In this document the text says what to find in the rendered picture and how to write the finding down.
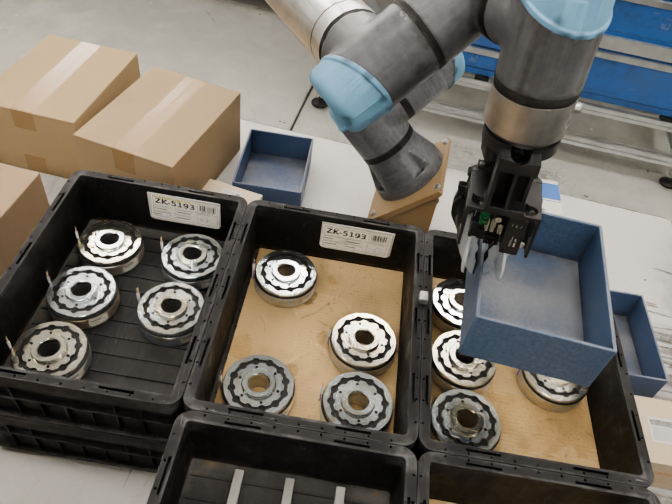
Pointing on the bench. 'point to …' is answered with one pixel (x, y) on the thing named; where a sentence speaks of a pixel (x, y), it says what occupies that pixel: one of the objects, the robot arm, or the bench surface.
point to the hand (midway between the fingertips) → (478, 260)
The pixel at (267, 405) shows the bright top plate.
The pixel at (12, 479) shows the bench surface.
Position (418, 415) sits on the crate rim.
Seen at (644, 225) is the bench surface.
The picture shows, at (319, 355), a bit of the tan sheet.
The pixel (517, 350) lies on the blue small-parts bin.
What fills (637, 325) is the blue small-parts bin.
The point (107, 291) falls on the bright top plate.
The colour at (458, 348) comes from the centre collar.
